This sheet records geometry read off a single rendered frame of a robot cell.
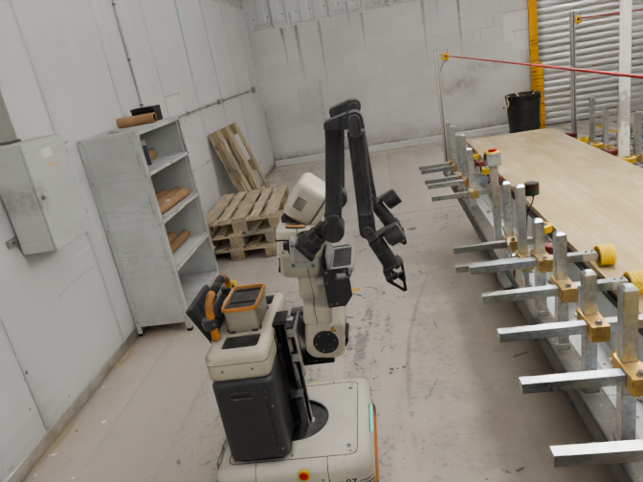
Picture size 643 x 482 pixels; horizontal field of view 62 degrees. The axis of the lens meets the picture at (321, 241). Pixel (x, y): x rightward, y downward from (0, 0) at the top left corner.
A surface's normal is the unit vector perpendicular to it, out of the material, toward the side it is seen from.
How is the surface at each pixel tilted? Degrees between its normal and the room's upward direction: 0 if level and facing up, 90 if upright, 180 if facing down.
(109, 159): 90
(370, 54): 90
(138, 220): 90
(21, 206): 90
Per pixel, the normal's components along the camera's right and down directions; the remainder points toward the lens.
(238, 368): -0.07, 0.34
